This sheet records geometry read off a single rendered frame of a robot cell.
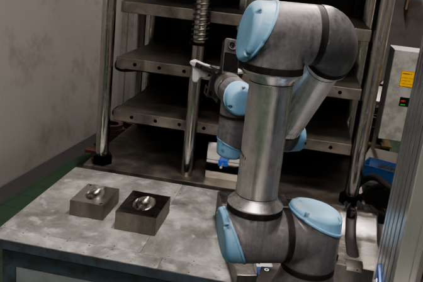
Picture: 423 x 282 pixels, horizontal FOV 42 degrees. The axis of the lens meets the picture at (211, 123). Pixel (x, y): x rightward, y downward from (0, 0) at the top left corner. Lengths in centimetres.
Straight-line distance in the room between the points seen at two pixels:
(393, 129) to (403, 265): 177
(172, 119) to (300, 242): 149
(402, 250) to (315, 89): 47
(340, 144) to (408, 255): 171
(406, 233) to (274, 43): 41
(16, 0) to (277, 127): 307
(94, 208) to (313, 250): 109
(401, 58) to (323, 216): 143
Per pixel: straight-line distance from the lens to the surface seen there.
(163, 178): 254
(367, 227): 205
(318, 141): 250
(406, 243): 82
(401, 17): 992
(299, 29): 102
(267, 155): 108
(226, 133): 134
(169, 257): 188
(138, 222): 199
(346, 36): 106
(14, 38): 398
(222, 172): 257
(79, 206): 210
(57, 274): 202
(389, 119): 255
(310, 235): 117
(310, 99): 121
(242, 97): 129
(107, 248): 191
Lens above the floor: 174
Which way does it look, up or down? 16 degrees down
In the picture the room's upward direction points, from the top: 6 degrees clockwise
